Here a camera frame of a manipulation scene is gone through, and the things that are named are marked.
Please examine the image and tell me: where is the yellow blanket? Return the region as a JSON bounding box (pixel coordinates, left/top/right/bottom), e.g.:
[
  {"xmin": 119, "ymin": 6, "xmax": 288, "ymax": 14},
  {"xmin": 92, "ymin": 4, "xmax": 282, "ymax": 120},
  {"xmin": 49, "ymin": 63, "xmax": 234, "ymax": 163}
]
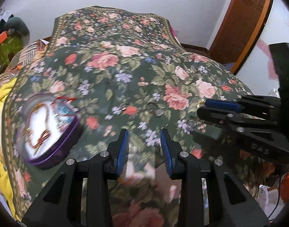
[{"xmin": 0, "ymin": 78, "xmax": 21, "ymax": 221}]

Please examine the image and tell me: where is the small dark ring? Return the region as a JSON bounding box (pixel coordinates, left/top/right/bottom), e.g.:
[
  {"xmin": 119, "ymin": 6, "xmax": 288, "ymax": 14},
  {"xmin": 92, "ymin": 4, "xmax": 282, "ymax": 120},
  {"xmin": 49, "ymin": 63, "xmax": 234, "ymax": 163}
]
[{"xmin": 148, "ymin": 101, "xmax": 165, "ymax": 117}]

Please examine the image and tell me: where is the dark grey bag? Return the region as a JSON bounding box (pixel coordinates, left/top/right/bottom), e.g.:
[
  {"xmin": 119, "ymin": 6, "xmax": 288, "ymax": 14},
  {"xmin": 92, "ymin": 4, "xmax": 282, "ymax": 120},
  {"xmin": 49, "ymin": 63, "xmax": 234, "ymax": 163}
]
[{"xmin": 4, "ymin": 17, "xmax": 29, "ymax": 36}]

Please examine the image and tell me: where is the purple heart-shaped tin box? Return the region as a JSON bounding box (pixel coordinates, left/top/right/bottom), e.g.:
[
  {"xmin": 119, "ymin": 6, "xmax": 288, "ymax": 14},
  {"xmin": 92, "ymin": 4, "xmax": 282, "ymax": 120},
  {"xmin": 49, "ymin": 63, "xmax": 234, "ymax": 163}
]
[{"xmin": 16, "ymin": 93, "xmax": 83, "ymax": 169}]

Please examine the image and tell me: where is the orange beaded bracelet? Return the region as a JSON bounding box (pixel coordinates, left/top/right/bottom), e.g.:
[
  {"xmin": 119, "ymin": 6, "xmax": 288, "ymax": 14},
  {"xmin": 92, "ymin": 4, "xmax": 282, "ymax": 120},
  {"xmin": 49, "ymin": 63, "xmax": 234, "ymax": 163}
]
[{"xmin": 25, "ymin": 101, "xmax": 56, "ymax": 151}]

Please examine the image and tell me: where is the striped patchwork quilt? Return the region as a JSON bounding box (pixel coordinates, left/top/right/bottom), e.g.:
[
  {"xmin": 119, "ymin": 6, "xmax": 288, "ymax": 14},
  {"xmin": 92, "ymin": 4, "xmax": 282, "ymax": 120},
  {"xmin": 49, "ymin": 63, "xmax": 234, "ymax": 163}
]
[{"xmin": 0, "ymin": 39, "xmax": 49, "ymax": 87}]

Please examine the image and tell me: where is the floral green bedspread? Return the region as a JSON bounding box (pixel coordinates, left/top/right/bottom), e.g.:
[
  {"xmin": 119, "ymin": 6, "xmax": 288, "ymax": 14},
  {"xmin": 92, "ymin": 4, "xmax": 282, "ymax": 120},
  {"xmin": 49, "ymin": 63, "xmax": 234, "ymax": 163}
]
[{"xmin": 3, "ymin": 6, "xmax": 275, "ymax": 226}]

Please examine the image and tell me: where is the brown wooden door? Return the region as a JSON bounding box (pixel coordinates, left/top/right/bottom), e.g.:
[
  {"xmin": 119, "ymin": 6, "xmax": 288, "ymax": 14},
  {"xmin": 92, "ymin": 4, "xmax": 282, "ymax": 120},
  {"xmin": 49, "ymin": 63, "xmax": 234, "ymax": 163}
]
[{"xmin": 209, "ymin": 0, "xmax": 273, "ymax": 74}]

